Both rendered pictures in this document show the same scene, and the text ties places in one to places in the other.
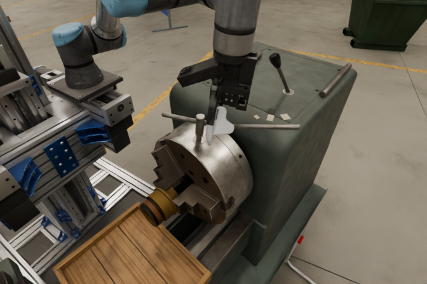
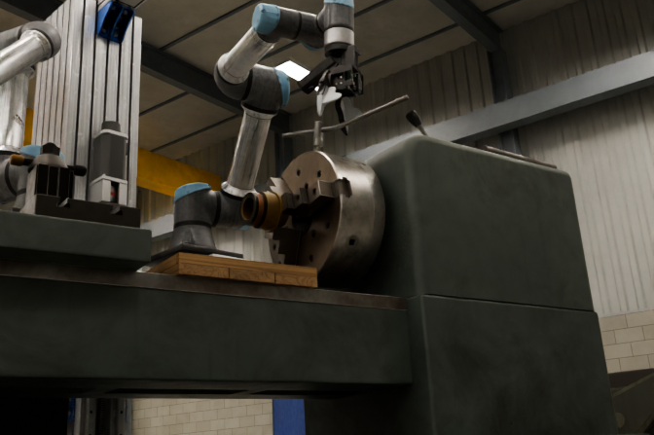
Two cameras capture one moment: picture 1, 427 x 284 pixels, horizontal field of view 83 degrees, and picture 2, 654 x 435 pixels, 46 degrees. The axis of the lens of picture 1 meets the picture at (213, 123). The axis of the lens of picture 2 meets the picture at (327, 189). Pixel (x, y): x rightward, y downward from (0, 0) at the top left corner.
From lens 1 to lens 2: 1.71 m
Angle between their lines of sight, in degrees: 60
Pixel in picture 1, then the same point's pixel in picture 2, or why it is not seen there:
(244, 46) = (343, 35)
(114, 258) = not seen: hidden behind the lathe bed
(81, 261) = not seen: hidden behind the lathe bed
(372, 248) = not seen: outside the picture
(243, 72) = (346, 57)
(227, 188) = (341, 167)
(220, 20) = (325, 23)
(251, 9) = (344, 13)
